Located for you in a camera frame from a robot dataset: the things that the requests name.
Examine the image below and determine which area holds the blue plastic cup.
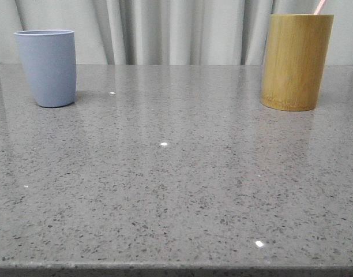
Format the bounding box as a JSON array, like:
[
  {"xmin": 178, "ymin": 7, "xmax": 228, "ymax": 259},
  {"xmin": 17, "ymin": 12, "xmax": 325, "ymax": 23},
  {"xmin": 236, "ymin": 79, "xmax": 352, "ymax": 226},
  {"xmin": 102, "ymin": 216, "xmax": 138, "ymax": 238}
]
[{"xmin": 14, "ymin": 29, "xmax": 76, "ymax": 108}]

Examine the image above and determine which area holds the grey pleated curtain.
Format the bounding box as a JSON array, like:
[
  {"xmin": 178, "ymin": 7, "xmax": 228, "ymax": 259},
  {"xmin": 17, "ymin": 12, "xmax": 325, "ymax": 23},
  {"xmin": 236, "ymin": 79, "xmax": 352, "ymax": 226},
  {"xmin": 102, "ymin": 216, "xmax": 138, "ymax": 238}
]
[{"xmin": 0, "ymin": 0, "xmax": 353, "ymax": 66}]

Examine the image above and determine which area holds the bamboo cylindrical holder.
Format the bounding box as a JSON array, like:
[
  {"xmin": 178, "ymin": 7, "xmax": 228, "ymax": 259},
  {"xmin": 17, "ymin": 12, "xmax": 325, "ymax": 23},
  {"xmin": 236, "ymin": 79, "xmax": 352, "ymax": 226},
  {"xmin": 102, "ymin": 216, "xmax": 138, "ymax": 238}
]
[{"xmin": 261, "ymin": 14, "xmax": 334, "ymax": 111}]

